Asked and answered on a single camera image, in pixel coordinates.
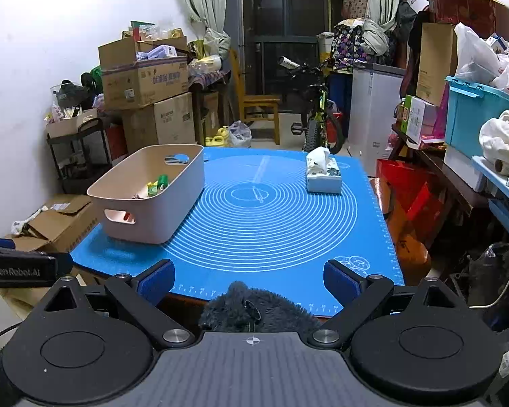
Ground light blue plastic shelf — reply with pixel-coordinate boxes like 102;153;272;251
471;155;509;255

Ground cardboard box blue print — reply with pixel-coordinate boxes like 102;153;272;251
98;36;190;110

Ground white cloth bundle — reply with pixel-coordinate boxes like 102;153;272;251
479;109;509;166

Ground red cardboard box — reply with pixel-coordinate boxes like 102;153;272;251
106;124;128;161

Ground yellow detergent bottle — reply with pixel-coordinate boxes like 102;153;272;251
204;126;230;147

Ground beige plastic storage bin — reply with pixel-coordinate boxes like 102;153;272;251
87;144;205;245

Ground green white product box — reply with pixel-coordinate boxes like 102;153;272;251
401;94;437;145

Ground translucent plastic bag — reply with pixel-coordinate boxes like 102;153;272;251
228;121;253;148

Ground tall brown paper bag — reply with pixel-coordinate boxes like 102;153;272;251
416;22;458;108

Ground black utility cart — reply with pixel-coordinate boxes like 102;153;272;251
46;118;113;196

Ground white faced cardboard box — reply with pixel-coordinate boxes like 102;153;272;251
122;92;196;149

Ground teal plastic storage box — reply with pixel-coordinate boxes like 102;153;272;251
445;75;509;159

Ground black plastic bags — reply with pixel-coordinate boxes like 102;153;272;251
450;241;509;331

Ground silver refrigerator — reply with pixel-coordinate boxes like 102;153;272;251
225;0;247;94

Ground open cardboard carton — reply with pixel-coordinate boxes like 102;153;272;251
4;195;100;253

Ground green bicycle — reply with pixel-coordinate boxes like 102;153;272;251
278;55;345;153

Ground dark red box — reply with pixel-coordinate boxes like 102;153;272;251
418;0;505;39

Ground blue silicone mat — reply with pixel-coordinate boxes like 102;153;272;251
70;148;406;318

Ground dark fuzzy garment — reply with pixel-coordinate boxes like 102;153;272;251
199;280;323;334

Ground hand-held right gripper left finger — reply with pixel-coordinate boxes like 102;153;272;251
38;258;196;348

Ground white plastic bags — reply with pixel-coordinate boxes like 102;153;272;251
454;22;509;102

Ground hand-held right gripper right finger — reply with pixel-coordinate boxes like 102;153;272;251
307;258;469;348

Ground floral fabric bag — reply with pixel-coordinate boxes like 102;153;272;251
331;19;367;71

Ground wooden chair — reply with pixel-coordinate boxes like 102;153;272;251
229;49;281;145

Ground red gift bags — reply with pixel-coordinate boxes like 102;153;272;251
375;159;446;264

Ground patterned tissue box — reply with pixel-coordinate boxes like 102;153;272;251
305;146;343;194

